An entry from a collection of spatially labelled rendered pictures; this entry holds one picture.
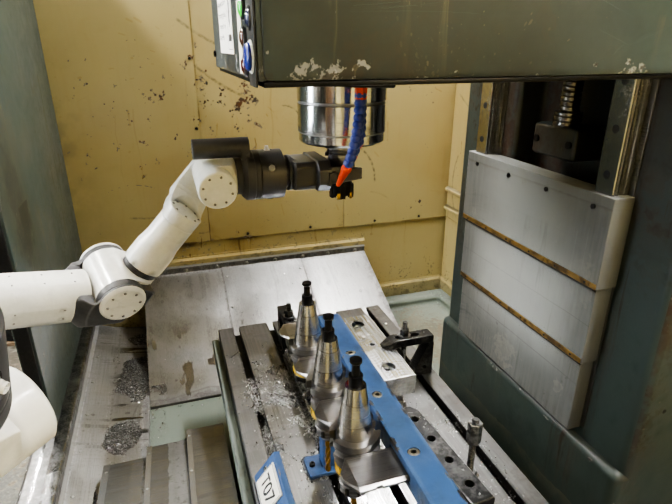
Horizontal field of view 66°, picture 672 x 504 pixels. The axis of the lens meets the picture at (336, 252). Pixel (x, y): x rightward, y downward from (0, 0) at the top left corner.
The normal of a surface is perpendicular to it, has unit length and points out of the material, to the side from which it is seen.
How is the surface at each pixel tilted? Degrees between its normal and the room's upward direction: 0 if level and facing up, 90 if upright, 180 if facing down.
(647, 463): 90
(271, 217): 90
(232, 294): 25
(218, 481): 7
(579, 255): 90
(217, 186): 98
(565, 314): 91
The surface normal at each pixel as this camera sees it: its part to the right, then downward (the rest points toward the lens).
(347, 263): 0.12, -0.70
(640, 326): -0.95, 0.11
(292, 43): 0.31, 0.36
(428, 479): 0.00, -0.93
